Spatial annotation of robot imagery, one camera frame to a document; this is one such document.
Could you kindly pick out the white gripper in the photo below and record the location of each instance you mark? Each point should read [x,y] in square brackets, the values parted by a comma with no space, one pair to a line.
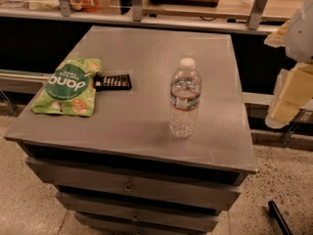
[300,36]

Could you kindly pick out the black rod on floor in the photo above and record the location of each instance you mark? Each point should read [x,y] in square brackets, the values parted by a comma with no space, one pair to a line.
[274,211]

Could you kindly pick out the orange bag on shelf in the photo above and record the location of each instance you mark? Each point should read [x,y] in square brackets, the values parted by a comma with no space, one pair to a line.
[89,6]

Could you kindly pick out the black chocolate bar wrapper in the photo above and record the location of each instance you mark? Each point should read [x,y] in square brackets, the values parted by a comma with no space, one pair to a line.
[113,82]

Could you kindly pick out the grey drawer cabinet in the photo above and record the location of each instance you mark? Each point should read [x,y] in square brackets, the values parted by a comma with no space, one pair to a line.
[122,169]

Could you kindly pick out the wooden shelf counter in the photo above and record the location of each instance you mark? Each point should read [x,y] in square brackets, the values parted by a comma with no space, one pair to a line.
[231,16]

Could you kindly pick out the green snack chip bag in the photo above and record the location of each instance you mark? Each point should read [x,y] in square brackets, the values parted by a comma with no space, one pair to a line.
[70,90]

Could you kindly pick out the clear plastic water bottle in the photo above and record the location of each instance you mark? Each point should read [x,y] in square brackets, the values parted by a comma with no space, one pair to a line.
[185,97]

